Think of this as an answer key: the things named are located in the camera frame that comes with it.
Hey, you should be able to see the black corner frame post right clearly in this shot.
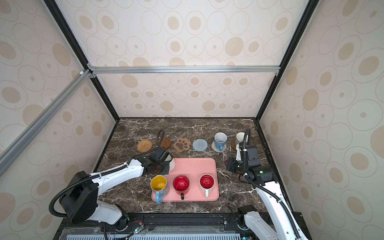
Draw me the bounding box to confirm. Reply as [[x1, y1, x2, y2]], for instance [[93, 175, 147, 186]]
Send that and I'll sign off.
[[255, 0, 319, 123]]

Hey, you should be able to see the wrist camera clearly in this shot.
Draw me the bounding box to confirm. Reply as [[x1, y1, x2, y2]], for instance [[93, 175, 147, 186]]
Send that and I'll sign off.
[[149, 147, 173, 164], [236, 144, 262, 168]]

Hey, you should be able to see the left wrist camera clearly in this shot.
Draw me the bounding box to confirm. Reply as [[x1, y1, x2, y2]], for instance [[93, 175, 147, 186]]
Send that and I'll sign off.
[[149, 147, 173, 164]]

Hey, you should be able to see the cork paw print coaster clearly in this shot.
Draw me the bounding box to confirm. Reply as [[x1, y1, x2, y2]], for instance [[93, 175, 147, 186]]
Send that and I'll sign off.
[[173, 138, 191, 153]]

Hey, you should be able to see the black corner frame post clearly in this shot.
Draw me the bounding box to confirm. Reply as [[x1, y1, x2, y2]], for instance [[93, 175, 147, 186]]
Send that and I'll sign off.
[[44, 0, 120, 122], [255, 0, 319, 123]]

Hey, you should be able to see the white mug red inside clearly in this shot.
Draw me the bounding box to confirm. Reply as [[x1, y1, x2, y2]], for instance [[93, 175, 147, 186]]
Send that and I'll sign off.
[[199, 174, 215, 198]]

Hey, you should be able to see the pink rectangular tray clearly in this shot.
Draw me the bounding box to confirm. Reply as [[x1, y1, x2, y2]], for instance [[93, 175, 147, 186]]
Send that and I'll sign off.
[[162, 158, 219, 202]]

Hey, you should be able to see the aluminium crossbar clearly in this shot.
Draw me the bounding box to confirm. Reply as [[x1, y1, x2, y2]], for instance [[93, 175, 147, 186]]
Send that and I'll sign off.
[[1, 69, 91, 175], [90, 65, 281, 75]]

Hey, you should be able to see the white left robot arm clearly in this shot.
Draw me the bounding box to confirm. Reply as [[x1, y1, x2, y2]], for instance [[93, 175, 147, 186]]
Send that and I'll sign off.
[[49, 157, 176, 231]]

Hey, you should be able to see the blue floral mug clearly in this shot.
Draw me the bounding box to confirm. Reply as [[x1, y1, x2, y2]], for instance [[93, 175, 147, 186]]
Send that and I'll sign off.
[[214, 133, 228, 150]]

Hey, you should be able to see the multicolour woven round coaster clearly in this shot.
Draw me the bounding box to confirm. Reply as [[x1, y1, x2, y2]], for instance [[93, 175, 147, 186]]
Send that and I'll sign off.
[[212, 142, 227, 153]]

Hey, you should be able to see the yellow inside blue mug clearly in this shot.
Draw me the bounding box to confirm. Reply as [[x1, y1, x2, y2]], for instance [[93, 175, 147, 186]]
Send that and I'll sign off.
[[151, 175, 169, 204]]

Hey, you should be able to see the black corner frame post left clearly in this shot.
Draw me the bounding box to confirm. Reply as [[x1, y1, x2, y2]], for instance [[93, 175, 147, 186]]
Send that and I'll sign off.
[[44, 0, 120, 122]]

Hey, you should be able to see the aluminium crossbar left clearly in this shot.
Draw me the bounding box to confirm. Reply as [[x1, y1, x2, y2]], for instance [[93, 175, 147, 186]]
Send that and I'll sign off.
[[1, 69, 91, 175]]

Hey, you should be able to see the aluminium crossbar back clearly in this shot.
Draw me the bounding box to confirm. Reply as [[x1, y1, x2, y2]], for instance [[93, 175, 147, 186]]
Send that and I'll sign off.
[[90, 65, 281, 75]]

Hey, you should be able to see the dark brown wooden coaster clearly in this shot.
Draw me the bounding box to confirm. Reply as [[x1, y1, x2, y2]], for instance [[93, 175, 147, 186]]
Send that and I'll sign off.
[[159, 137, 171, 150]]

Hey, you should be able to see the grey mug white inside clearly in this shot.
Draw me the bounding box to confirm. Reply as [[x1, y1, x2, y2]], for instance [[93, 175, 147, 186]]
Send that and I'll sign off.
[[235, 132, 245, 150]]

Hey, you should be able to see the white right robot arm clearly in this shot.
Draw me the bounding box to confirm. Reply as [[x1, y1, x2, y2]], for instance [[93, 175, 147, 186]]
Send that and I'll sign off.
[[228, 157, 307, 240]]

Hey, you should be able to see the red mug black handle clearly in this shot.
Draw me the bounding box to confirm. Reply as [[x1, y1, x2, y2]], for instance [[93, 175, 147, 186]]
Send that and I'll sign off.
[[173, 175, 190, 200]]

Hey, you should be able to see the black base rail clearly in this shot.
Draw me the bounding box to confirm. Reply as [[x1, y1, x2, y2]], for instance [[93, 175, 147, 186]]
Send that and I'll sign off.
[[54, 213, 256, 240]]

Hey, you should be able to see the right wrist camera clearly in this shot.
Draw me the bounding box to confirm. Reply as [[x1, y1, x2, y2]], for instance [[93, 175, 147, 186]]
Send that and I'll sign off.
[[236, 144, 262, 168]]

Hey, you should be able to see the light blue woven coaster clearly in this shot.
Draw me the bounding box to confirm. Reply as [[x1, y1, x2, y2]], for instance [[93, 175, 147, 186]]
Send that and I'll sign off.
[[193, 139, 208, 152]]

